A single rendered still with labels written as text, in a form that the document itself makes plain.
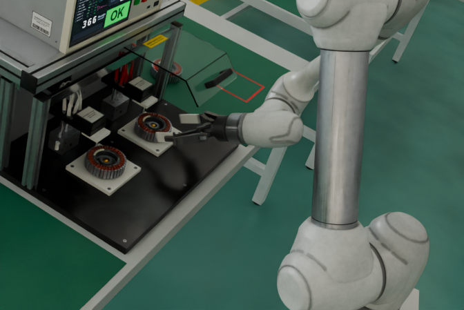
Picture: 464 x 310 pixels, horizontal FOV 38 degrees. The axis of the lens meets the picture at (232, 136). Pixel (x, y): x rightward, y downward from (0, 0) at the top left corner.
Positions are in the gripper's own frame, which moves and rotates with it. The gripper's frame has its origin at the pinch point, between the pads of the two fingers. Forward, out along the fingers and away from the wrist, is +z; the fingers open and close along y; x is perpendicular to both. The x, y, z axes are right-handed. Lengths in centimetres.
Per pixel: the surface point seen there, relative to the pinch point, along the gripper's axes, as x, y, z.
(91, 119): 13.5, -25.6, 6.4
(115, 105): 8.3, -2.6, 16.9
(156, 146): -4.1, -4.6, 3.8
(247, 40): 0, 90, 18
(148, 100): 8.8, 0.1, 6.3
